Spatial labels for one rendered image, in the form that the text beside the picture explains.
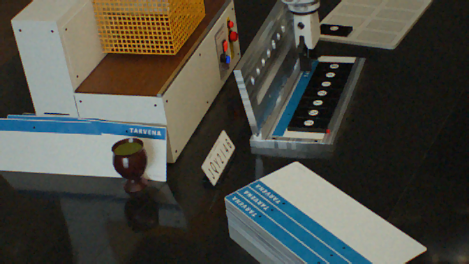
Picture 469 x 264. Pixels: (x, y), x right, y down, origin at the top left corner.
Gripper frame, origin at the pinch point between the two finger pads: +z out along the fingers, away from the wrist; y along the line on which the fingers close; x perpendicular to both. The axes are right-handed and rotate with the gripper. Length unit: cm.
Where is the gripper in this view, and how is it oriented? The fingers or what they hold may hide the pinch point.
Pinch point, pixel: (308, 59)
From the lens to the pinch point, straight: 249.4
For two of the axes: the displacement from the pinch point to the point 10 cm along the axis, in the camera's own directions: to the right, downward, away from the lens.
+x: -9.5, -0.6, 3.2
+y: 3.0, -5.3, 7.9
